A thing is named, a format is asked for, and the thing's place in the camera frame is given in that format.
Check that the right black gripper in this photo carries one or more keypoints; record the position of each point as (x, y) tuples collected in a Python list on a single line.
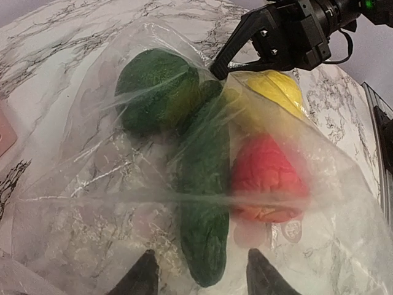
[(296, 34)]

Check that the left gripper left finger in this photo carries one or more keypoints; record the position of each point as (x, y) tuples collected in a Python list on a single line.
[(142, 278)]

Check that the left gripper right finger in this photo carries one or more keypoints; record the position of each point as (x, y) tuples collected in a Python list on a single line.
[(263, 278)]

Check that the yellow fake lemon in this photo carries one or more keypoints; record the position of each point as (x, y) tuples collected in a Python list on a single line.
[(252, 98)]

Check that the red fake tomato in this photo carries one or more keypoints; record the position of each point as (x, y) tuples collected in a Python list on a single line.
[(262, 172)]

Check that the green fake vegetable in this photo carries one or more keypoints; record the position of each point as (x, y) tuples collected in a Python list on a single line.
[(160, 91)]

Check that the green fake cucumber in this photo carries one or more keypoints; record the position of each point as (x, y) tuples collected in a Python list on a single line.
[(202, 181)]

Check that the clear zip top bag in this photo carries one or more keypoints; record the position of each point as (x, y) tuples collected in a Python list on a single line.
[(170, 181)]

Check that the pink perforated plastic basket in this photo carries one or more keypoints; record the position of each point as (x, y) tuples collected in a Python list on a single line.
[(8, 135)]

